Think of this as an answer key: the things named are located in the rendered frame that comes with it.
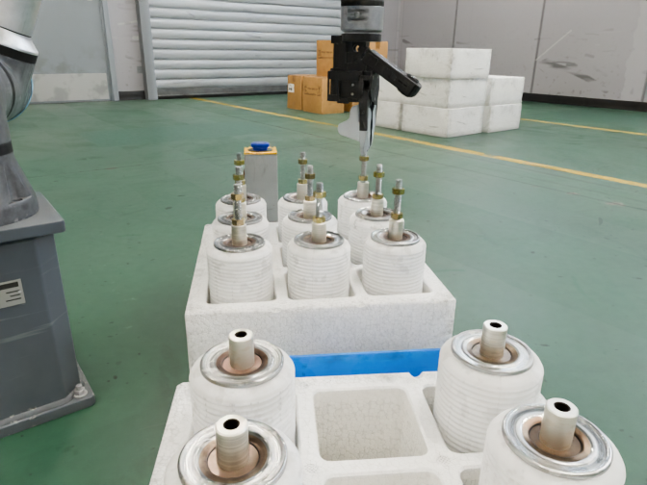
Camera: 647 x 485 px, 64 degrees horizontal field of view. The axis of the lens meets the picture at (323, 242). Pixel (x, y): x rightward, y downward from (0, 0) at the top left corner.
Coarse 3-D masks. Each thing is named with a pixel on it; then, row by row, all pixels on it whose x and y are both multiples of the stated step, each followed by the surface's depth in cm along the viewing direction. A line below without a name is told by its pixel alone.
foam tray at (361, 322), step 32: (192, 288) 78; (352, 288) 79; (192, 320) 71; (224, 320) 71; (256, 320) 72; (288, 320) 73; (320, 320) 73; (352, 320) 74; (384, 320) 75; (416, 320) 76; (448, 320) 76; (192, 352) 72; (288, 352) 74; (320, 352) 75
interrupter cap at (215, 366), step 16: (208, 352) 48; (224, 352) 48; (256, 352) 48; (272, 352) 48; (208, 368) 46; (224, 368) 46; (256, 368) 46; (272, 368) 46; (224, 384) 43; (240, 384) 43; (256, 384) 44
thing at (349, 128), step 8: (352, 112) 93; (352, 120) 94; (368, 120) 93; (344, 128) 95; (352, 128) 94; (368, 128) 93; (352, 136) 95; (360, 136) 94; (368, 136) 94; (360, 144) 95; (368, 144) 96
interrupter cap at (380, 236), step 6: (384, 228) 82; (372, 234) 79; (378, 234) 79; (384, 234) 80; (402, 234) 80; (408, 234) 80; (414, 234) 80; (378, 240) 77; (384, 240) 77; (390, 240) 78; (402, 240) 78; (408, 240) 77; (414, 240) 77
